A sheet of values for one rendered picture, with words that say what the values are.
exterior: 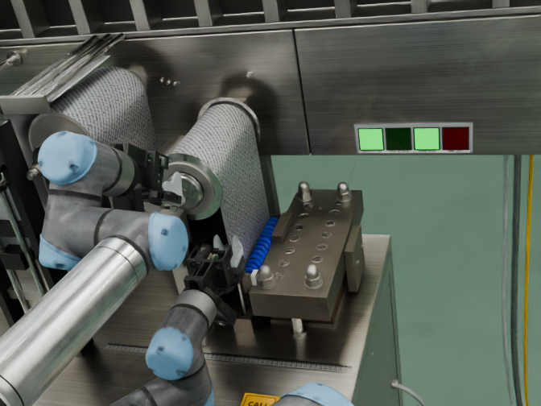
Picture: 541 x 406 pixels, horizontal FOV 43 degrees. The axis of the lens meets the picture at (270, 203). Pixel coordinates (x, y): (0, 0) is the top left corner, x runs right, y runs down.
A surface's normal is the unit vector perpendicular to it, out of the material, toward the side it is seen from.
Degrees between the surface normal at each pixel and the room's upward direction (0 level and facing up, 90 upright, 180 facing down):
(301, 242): 0
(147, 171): 50
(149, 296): 0
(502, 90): 90
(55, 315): 28
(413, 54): 90
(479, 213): 0
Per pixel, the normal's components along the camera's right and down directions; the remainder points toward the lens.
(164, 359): -0.27, 0.54
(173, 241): 0.91, 0.08
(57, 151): -0.31, -0.14
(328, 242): -0.15, -0.84
